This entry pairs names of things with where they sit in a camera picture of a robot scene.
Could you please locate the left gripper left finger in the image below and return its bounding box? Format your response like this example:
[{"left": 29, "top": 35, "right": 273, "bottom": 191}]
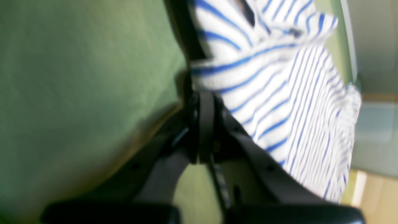
[{"left": 41, "top": 92, "right": 215, "bottom": 224}]

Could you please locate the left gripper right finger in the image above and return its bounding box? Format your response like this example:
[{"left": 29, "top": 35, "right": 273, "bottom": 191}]
[{"left": 215, "top": 96, "right": 366, "bottom": 224}]

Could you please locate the blue white striped t-shirt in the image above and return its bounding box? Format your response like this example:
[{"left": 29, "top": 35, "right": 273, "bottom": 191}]
[{"left": 188, "top": 0, "right": 361, "bottom": 203}]

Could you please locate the green table cloth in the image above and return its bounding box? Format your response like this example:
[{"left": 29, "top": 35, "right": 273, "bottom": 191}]
[{"left": 0, "top": 0, "right": 358, "bottom": 224}]

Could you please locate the white plastic bin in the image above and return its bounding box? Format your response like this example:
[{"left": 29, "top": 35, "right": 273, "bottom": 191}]
[{"left": 352, "top": 91, "right": 398, "bottom": 178}]

